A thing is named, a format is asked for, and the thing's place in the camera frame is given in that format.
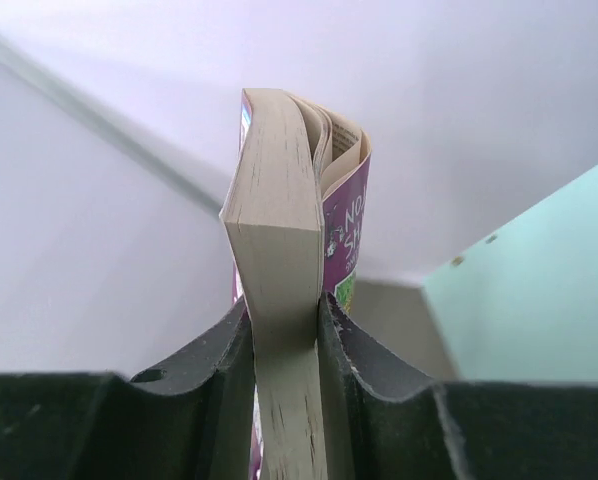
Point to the mint green cube shelf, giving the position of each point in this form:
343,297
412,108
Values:
522,304

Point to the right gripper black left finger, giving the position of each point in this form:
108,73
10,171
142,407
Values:
187,417

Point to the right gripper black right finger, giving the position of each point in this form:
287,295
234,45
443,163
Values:
386,419

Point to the aluminium corner frame post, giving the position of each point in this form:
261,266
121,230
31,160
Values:
194,179

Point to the purple Roald Dahl book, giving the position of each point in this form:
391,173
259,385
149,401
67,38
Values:
293,217

